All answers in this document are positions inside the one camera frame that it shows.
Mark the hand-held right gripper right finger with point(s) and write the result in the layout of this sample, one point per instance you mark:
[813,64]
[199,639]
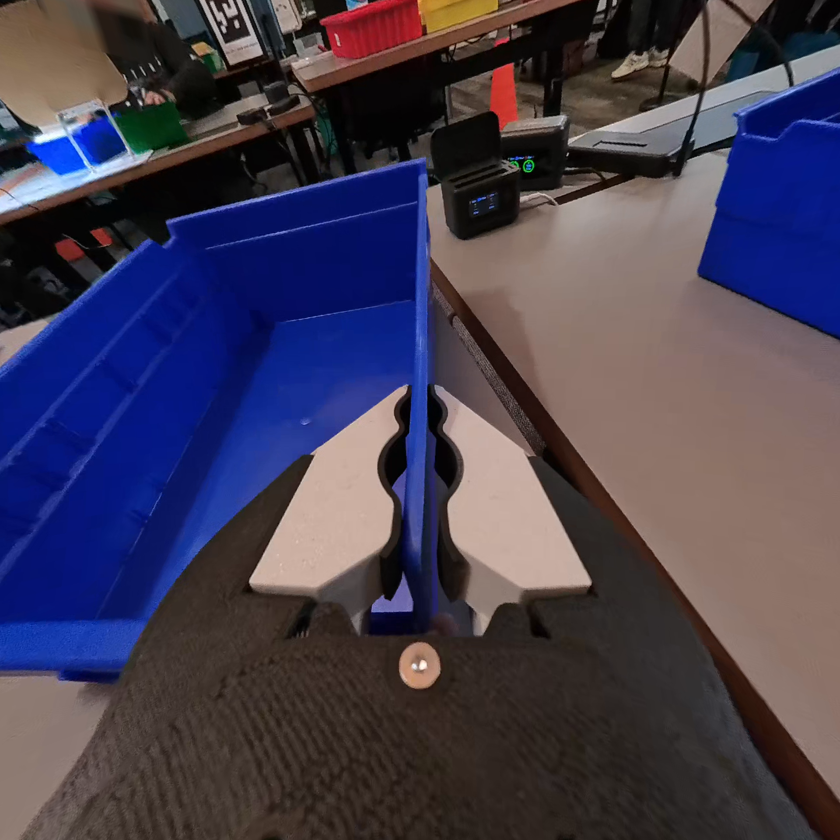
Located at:
[518,531]

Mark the brown background table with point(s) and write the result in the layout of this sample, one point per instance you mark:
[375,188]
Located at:
[197,148]

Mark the large green plastic bin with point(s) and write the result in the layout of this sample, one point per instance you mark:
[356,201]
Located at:
[154,128]

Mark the clear acrylic box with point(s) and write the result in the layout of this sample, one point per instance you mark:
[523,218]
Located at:
[98,131]

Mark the black white marker sign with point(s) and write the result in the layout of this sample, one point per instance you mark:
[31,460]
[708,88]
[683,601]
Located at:
[226,29]

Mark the orange traffic cone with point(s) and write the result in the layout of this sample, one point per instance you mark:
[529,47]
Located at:
[504,98]

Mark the long brown table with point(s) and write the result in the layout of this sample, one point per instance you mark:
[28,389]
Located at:
[420,49]

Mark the cardboard box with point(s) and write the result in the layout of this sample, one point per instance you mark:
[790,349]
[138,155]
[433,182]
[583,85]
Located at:
[46,79]

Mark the red plastic bin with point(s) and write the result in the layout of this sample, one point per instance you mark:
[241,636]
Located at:
[374,29]

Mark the blue plastic bin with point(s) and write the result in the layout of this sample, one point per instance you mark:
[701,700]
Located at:
[774,249]
[197,367]

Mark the small blue bin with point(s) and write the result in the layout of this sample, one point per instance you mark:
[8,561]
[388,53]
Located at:
[59,154]

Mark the yellow plastic bin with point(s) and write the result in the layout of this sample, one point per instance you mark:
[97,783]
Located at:
[459,13]

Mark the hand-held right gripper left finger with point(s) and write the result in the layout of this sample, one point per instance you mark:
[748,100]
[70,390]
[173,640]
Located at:
[328,525]

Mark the black charger box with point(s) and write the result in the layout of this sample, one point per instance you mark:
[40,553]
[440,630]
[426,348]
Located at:
[544,151]

